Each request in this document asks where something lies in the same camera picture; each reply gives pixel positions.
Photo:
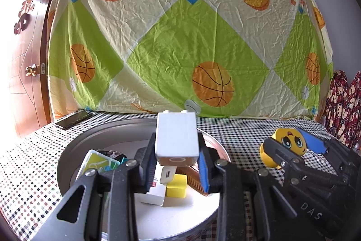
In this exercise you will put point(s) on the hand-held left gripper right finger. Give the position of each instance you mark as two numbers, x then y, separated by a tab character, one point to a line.
204	173

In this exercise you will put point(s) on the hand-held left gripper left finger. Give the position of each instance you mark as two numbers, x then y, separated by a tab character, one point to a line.
146	170

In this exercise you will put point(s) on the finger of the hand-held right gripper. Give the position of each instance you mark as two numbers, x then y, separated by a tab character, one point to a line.
313	140
277	153

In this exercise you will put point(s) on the copper framed picture box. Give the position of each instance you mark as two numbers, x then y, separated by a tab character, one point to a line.
191	181

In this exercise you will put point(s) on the yellow face toy block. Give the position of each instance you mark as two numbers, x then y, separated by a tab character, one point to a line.
290	139

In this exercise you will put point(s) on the white box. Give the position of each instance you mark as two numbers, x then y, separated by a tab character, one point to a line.
153	195

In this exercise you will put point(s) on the yellow cube block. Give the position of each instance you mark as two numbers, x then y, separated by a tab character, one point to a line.
176	187

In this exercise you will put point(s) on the white charger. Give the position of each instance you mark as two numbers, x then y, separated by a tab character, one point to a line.
176	139

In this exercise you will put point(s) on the round metal tin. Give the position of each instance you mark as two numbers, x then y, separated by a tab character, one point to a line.
174	218

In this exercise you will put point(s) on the red plaid bear-print cloth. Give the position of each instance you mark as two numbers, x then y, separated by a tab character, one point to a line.
344	108

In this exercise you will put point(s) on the black smartphone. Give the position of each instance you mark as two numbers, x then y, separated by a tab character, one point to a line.
73	119

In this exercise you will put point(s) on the checked cloth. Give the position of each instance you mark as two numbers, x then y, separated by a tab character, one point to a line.
28	173

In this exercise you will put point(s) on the brown wooden door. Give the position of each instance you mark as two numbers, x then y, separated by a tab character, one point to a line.
25	102

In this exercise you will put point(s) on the green ball-print sheet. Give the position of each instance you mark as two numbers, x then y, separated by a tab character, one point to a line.
183	32

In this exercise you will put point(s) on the brass door knob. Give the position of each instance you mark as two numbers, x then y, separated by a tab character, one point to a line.
31	70

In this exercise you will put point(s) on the door ornament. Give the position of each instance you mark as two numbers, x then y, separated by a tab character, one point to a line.
25	9

